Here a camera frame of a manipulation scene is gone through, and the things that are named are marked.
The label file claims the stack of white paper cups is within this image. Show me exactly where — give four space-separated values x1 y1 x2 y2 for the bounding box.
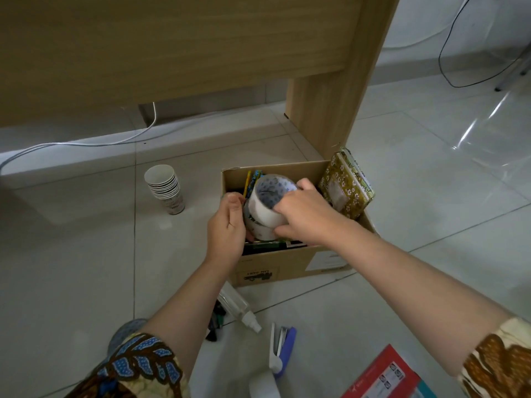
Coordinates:
144 164 186 215

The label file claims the light wooden desk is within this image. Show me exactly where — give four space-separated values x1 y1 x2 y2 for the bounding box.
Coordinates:
0 0 402 161

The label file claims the black cable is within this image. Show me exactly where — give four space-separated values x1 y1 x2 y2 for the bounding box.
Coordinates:
438 0 531 88

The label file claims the red white box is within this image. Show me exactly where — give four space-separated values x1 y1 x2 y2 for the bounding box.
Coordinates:
340 344 437 398

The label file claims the brown cardboard box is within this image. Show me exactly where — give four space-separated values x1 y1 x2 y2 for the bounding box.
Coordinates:
221 159 378 288

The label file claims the person's right forearm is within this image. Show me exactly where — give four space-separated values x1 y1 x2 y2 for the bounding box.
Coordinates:
328 226 524 378

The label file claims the person's right hand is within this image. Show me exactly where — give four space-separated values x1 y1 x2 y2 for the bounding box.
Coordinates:
272 178 354 247

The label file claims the green floral notebook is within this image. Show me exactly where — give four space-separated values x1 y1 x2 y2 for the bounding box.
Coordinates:
338 147 376 202

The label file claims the white tape roll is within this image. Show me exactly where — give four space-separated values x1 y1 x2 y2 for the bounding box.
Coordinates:
248 174 299 229
243 203 283 242

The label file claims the grey metal chair leg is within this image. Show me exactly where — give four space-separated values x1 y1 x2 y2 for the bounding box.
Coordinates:
494 53 531 93

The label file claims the person's left forearm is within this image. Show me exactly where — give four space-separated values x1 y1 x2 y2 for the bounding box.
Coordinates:
140 256 242 387

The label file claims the batik patterned shirt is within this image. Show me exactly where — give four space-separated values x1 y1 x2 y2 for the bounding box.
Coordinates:
62 317 531 398

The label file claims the thin white cable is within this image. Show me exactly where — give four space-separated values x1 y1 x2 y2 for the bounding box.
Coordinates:
382 0 474 49

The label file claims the brown floral notebook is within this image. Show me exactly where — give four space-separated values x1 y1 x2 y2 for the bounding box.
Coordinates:
318 152 371 220

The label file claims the dark green flat packet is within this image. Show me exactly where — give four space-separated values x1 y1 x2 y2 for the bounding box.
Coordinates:
243 240 290 256

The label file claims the person's left hand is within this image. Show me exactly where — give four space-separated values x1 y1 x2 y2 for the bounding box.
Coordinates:
206 192 247 266

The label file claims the blue white stapler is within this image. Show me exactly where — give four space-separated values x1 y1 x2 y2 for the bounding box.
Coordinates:
269 323 298 380

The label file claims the grey jeans knee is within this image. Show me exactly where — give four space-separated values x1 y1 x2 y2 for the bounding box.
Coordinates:
107 318 148 358

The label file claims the black green marker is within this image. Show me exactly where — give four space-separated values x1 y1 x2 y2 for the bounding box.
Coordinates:
205 300 227 343

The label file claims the clear spray bottle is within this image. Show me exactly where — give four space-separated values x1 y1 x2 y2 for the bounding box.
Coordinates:
217 281 263 334

